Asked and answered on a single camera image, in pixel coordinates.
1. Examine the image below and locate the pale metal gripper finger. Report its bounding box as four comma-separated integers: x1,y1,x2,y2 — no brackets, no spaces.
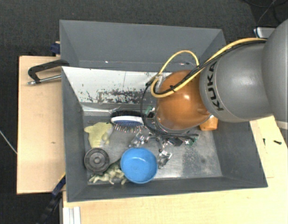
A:
157,149,173,169
128,134,150,148

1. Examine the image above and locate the blue and white hairbrush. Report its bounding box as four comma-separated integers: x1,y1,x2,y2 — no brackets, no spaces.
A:
110,110,145,133

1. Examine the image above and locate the blue bowl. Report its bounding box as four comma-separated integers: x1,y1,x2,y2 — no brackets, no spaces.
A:
120,147,158,185

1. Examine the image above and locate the yellow-green cloth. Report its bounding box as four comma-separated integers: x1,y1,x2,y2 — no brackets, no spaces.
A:
84,122,114,148

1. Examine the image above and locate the pale green toy figure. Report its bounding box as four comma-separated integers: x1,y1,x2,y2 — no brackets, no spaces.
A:
88,163,127,185

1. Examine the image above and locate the dark grey round disc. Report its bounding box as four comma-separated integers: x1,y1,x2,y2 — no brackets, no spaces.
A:
84,147,110,174

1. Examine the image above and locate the orange block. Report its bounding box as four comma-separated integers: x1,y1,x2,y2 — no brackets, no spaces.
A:
199,115,219,132

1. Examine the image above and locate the pale wood flat board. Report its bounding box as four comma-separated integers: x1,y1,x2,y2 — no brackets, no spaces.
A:
16,56,66,195

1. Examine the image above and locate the grey metal bin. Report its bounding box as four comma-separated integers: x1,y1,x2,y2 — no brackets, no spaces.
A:
59,19,268,203

